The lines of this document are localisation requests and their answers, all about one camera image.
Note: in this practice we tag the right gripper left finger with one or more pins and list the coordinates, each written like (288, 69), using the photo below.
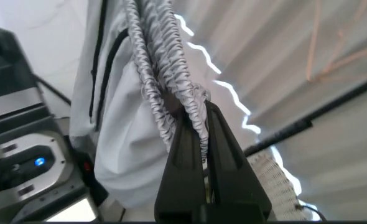
(183, 174)

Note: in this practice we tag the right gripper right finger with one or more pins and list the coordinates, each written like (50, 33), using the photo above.
(233, 180)

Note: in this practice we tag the pale grey shorts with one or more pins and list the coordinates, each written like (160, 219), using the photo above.
(127, 140)

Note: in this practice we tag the white laundry basket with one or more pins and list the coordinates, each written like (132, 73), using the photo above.
(270, 180)

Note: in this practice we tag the black clothes rack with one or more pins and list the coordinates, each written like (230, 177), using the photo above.
(295, 127)

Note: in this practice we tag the white curtain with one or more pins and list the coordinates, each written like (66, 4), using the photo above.
(264, 46)

